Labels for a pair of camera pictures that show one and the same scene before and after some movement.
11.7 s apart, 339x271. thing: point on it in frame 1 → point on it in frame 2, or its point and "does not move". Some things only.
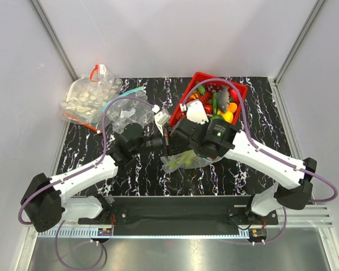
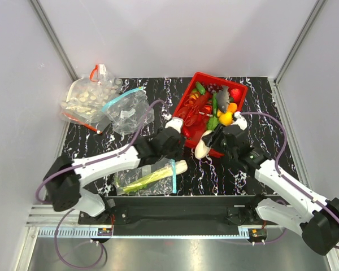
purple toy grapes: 213,87 does not move
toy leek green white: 185,160 → 165,171
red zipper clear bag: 85,98 does not move
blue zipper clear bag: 186,159 → 157,178
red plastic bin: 208,98 does not move
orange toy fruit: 232,106 does not move
